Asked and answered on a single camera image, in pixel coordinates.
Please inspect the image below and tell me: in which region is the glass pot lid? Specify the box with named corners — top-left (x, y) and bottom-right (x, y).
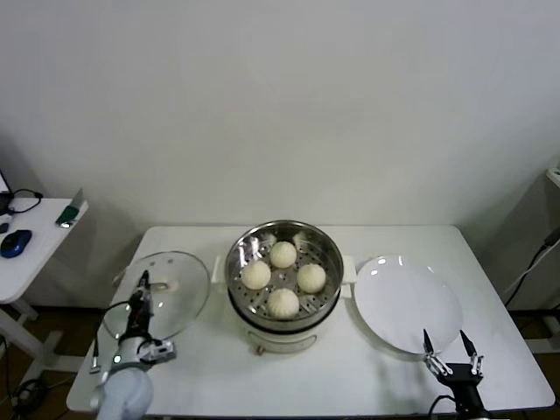
top-left (102, 250), bottom-right (212, 343)

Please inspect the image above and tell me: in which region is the dark laptop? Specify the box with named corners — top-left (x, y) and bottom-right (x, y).
top-left (0, 170), bottom-right (12, 215)

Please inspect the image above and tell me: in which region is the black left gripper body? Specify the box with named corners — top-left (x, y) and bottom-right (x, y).
top-left (125, 291), bottom-right (155, 339)

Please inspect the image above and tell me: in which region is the stainless steel steamer basket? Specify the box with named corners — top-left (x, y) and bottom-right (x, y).
top-left (225, 220), bottom-right (346, 326)

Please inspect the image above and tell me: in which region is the white round plate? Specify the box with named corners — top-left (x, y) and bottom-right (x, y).
top-left (353, 255), bottom-right (464, 355)

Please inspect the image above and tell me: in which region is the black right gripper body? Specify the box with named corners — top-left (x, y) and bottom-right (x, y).
top-left (437, 361), bottom-right (487, 420)

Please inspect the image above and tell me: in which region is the white side desk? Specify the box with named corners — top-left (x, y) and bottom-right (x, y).
top-left (0, 198), bottom-right (90, 382)

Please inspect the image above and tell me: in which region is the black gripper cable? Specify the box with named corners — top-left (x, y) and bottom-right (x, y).
top-left (89, 301), bottom-right (132, 374)
top-left (430, 395), bottom-right (459, 420)

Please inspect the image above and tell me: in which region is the black floor cable bundle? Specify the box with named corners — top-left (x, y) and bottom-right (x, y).
top-left (12, 378), bottom-right (69, 411)

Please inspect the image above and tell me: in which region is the blue computer mouse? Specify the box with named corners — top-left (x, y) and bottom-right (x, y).
top-left (0, 228), bottom-right (33, 258)

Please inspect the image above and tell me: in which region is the white steamed baozi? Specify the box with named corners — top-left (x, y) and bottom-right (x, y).
top-left (296, 263), bottom-right (328, 294)
top-left (266, 287), bottom-right (301, 319)
top-left (269, 240), bottom-right (298, 269)
top-left (241, 261), bottom-right (272, 291)

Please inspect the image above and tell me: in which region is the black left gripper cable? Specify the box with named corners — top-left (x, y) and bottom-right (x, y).
top-left (89, 301), bottom-right (132, 374)

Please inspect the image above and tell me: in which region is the black cable on desk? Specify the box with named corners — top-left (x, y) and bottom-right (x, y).
top-left (8, 188), bottom-right (44, 215)

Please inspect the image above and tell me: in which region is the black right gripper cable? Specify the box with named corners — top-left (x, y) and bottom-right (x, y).
top-left (430, 395), bottom-right (459, 420)

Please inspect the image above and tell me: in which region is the black wall power cable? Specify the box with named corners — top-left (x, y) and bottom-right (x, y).
top-left (501, 227), bottom-right (560, 307)

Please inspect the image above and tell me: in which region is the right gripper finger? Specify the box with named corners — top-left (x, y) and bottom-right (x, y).
top-left (422, 328), bottom-right (454, 378)
top-left (458, 330), bottom-right (486, 380)

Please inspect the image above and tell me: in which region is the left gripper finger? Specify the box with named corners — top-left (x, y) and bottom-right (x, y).
top-left (136, 269), bottom-right (153, 307)

